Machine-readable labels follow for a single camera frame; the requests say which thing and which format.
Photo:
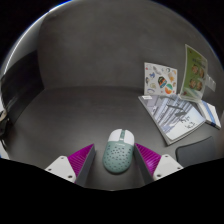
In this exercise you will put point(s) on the white book with blue band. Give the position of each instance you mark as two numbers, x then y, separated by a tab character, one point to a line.
210	113

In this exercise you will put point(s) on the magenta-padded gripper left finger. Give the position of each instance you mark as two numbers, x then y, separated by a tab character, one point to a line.
80	160

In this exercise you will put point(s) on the teal and white perforated mouse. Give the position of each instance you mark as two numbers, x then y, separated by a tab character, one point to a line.
118	155

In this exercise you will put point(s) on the dark grey mouse pad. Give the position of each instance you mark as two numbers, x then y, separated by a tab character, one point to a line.
196	151

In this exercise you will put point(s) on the green food menu poster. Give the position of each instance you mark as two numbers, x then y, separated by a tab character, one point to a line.
194	75

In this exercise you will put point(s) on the white sticker sheet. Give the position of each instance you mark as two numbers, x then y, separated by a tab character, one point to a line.
160	78

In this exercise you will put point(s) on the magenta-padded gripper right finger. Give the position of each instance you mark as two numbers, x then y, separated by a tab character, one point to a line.
150	160

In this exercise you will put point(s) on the grey illustrated magazine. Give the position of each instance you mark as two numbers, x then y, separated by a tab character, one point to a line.
173	116

